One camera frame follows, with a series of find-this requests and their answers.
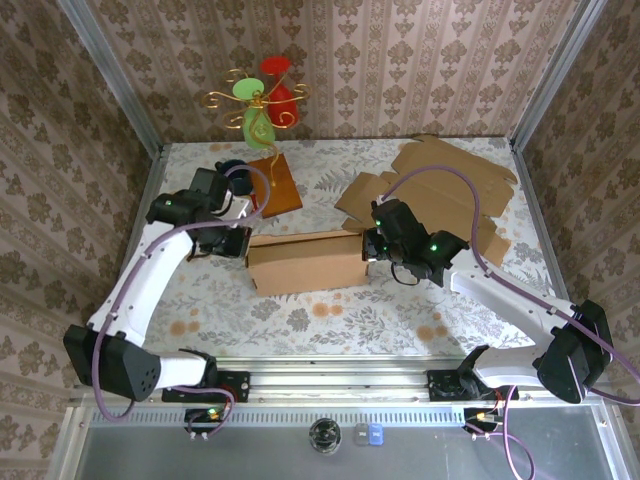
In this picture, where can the aluminium front rail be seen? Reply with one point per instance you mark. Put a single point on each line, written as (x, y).
(340, 382)

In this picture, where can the grey memory card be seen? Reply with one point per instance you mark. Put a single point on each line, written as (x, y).
(360, 434)

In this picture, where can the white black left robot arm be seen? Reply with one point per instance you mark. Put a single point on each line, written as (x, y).
(150, 270)

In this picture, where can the green wine glass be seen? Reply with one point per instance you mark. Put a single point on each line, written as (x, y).
(247, 89)

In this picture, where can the red wine glass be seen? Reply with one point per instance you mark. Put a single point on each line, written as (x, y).
(282, 97)

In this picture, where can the aluminium frame post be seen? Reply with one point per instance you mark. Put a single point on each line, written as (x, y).
(555, 70)
(110, 70)

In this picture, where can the brown cardboard box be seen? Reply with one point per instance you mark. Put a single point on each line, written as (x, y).
(440, 190)
(310, 265)

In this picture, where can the floral table cover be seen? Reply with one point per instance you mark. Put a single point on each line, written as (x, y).
(325, 325)

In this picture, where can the small controller board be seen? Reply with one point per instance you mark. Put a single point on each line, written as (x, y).
(482, 417)
(207, 416)

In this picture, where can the black round lens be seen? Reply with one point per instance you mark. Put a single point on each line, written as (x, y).
(325, 434)

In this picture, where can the grey metal tray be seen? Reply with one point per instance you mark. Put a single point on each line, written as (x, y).
(250, 455)

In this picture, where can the blue memory card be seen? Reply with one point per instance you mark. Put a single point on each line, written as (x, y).
(376, 435)

